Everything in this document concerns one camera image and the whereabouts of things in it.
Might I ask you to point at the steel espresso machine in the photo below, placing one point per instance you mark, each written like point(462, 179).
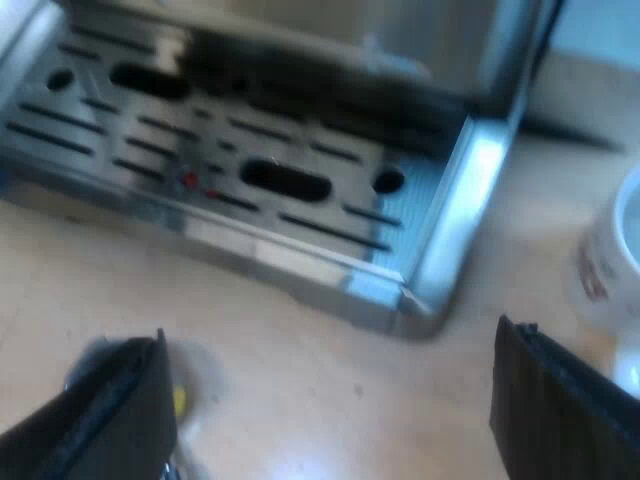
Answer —
point(280, 150)

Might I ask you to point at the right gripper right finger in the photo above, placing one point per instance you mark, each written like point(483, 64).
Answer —
point(555, 415)

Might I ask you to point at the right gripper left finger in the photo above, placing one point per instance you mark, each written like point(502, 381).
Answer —
point(107, 415)

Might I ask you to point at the white mug with red and black print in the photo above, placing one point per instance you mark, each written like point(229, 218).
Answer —
point(612, 245)

